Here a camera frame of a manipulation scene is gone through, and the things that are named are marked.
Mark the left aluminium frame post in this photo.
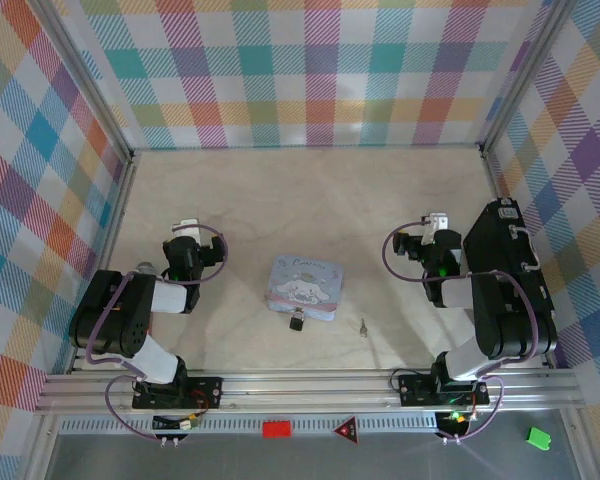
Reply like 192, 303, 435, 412
29, 0, 134, 161

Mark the left aluminium side rail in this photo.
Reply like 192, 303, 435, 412
67, 152, 139, 376

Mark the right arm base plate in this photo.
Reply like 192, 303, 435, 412
397, 373, 491, 407

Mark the frame bar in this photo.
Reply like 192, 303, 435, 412
22, 412, 61, 480
562, 407, 599, 480

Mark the red triangle sign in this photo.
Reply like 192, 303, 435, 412
332, 415, 361, 445

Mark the right aluminium frame post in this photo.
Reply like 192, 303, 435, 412
477, 0, 579, 156

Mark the black briefcase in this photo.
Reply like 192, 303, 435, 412
462, 198, 557, 326

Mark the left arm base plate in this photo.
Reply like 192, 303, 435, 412
131, 375, 224, 411

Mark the cartoon dog tin box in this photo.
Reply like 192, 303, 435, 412
263, 253, 346, 324

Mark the aluminium mounting rail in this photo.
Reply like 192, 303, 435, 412
34, 369, 586, 414

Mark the rear aluminium frame rail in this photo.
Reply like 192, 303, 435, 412
129, 143, 484, 153

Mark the perforated metal strip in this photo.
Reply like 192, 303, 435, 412
59, 417, 444, 434

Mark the aluminium frame post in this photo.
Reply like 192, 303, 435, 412
29, 0, 134, 161
477, 0, 579, 156

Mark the green toy block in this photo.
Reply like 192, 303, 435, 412
525, 426, 552, 451

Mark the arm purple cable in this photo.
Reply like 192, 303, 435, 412
83, 223, 230, 442
382, 221, 540, 444

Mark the left lower frame bar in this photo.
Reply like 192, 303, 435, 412
22, 412, 61, 480

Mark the right lower frame bar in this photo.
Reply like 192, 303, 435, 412
562, 407, 599, 480

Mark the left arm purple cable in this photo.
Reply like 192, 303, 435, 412
83, 223, 230, 442

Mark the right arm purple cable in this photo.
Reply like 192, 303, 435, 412
382, 221, 540, 444

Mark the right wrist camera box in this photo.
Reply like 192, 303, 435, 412
420, 213, 451, 246

